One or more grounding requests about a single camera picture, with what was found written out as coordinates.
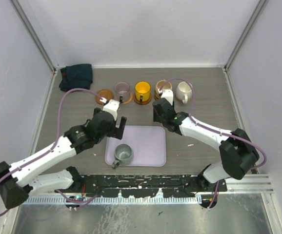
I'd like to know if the grey ceramic mug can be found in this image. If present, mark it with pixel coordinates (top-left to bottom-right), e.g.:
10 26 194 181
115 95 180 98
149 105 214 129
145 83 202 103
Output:
111 144 134 169

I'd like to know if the yellow mug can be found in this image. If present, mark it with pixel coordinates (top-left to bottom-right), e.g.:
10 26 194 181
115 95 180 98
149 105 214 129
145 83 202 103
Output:
135 81 151 102

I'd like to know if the beige ceramic mug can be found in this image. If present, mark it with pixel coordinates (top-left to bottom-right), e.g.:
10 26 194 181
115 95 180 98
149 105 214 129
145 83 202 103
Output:
155 80 172 96

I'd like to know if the white ceramic mug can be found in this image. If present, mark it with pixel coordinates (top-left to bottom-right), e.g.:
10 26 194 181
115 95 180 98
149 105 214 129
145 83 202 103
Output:
176 81 193 104

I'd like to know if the purple glass mug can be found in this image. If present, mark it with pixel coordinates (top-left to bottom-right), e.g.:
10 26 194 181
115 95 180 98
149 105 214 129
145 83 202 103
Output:
114 81 130 94

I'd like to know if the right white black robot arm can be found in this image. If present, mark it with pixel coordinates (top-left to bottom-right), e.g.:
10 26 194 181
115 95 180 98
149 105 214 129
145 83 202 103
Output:
152 98 260 192

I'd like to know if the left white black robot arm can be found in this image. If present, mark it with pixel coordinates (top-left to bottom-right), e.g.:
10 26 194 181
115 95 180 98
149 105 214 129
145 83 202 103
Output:
0 100 127 210

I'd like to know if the dark brown wooden coaster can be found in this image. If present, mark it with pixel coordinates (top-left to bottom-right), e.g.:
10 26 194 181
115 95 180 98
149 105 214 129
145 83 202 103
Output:
133 95 152 105

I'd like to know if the lavender plastic tray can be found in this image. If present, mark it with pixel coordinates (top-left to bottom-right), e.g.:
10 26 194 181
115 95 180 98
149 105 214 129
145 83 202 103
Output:
105 126 166 167

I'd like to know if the dark blue folded cloth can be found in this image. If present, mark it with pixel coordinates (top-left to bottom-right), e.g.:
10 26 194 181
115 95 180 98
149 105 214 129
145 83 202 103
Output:
59 64 93 92

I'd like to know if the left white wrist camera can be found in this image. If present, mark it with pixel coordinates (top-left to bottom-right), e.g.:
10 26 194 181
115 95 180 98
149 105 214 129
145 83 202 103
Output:
100 97 120 120

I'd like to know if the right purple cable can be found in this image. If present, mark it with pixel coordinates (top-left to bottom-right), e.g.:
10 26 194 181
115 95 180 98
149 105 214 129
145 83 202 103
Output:
159 78 268 209

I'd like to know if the purple cable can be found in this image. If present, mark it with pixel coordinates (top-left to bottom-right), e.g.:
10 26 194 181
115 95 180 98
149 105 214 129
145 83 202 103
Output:
159 78 268 209
0 88 107 217

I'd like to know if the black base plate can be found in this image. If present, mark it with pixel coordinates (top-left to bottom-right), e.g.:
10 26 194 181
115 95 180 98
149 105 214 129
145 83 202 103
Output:
63 175 216 198

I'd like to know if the aluminium front rail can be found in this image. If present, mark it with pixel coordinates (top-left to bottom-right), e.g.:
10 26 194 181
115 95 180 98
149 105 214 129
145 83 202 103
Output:
28 174 274 195

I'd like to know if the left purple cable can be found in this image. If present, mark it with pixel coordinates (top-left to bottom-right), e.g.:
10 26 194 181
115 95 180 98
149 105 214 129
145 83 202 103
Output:
0 88 107 217

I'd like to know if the white slotted cable duct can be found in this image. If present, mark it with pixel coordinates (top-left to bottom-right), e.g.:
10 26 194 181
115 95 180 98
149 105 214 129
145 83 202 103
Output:
24 195 202 205

